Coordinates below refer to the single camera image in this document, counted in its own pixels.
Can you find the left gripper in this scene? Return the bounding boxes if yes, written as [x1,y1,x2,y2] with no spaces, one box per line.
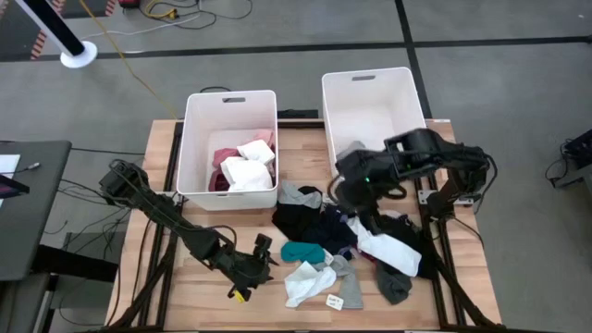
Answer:
[215,234,280,302]

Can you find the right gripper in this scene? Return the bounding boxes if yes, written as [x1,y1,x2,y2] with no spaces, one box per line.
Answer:
[335,147,408,235]

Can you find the teal garment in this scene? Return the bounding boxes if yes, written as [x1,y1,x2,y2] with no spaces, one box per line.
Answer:
[279,240,327,265]

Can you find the small white cloth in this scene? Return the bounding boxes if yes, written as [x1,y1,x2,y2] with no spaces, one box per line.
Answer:
[283,261,338,310]

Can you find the magenta garment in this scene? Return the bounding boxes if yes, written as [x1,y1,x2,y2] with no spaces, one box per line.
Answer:
[207,166,231,193]

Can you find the large white shirt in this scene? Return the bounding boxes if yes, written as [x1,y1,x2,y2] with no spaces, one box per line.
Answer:
[219,155,275,193]

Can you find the white plastic storage bin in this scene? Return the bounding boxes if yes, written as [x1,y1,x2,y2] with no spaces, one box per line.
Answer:
[321,67,437,190]
[175,89,279,212]

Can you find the rose pink garment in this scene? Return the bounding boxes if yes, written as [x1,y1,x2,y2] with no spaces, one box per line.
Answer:
[211,147,241,170]

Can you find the white garment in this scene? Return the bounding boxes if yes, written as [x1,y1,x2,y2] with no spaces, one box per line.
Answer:
[236,139,277,167]

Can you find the long white cloth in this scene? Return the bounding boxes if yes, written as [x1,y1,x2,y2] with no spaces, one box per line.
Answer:
[346,216,423,278]

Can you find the navy blue garment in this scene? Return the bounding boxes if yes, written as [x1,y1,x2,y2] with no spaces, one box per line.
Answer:
[302,203,360,258]

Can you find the dark grey sock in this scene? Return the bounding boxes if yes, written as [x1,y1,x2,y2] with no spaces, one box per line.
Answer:
[374,260,413,306]

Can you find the grey sock pair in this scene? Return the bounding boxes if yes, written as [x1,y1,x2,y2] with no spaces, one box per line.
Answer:
[313,253,365,311]

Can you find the black desk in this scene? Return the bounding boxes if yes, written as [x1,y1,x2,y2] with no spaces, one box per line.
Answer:
[0,141,73,282]

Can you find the dark tablet screen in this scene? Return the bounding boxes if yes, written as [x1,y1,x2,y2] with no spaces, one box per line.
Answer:
[0,174,31,200]

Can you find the white paper sheet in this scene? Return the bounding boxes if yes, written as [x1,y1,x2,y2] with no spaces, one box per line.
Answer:
[0,154,22,176]

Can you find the white black pole with base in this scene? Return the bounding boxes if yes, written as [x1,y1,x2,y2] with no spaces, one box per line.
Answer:
[13,0,99,69]

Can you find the dark mat red-white stripes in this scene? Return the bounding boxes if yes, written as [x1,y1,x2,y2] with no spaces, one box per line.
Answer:
[0,0,66,61]

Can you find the black equipment with cables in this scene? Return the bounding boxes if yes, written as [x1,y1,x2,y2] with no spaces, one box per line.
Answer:
[544,129,592,190]

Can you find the grey cable plug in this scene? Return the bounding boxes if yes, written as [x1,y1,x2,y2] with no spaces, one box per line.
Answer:
[13,161,42,176]

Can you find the yellow floor cable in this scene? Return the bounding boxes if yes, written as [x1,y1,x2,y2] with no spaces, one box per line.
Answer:
[77,0,180,120]

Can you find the black floor cable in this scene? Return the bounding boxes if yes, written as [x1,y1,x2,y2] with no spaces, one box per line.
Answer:
[138,0,254,31]

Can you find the white floor cable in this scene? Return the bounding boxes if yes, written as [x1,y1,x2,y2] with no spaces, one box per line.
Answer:
[82,13,204,41]

